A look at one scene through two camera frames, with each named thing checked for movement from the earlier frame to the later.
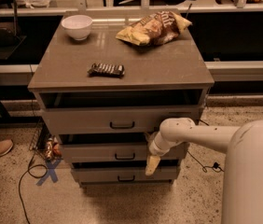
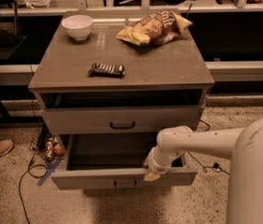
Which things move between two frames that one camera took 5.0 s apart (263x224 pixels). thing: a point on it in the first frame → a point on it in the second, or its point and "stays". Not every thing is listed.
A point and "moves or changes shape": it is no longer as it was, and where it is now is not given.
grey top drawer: (116, 119) stays
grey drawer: (114, 152) moves or changes shape
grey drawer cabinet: (105, 80) stays
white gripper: (154, 147) → (155, 166)
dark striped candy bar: (106, 70) stays
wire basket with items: (45, 144) stays
